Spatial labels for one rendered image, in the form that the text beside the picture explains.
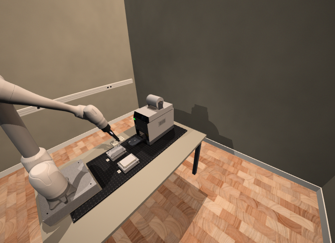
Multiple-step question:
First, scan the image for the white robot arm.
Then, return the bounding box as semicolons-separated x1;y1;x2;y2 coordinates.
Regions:
0;75;108;210

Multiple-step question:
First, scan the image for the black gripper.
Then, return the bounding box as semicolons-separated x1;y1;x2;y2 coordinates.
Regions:
101;124;122;144

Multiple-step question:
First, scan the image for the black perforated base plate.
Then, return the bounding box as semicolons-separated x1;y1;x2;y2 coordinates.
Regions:
70;124;187;223

